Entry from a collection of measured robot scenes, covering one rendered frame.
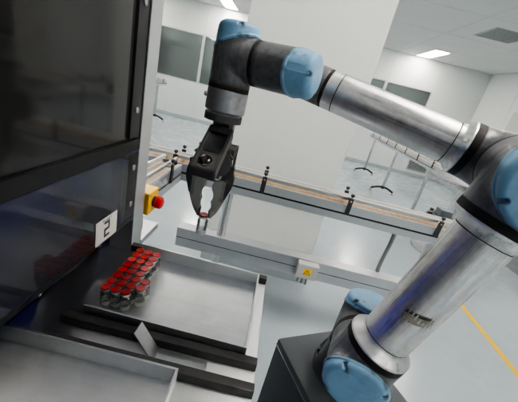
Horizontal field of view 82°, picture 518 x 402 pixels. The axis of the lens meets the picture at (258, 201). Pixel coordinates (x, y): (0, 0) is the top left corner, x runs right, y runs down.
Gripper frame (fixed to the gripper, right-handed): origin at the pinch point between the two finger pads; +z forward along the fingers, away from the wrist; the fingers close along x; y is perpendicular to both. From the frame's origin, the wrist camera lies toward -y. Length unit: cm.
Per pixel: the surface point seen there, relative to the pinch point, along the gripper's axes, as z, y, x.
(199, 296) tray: 25.1, 4.5, -1.9
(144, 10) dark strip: -35.1, 13.5, 22.3
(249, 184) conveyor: 22, 92, -3
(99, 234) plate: 11.5, -0.4, 21.8
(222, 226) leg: 52, 96, 7
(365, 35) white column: -68, 153, -48
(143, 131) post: -9.4, 17.1, 22.0
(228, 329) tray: 25.1, -3.5, -10.9
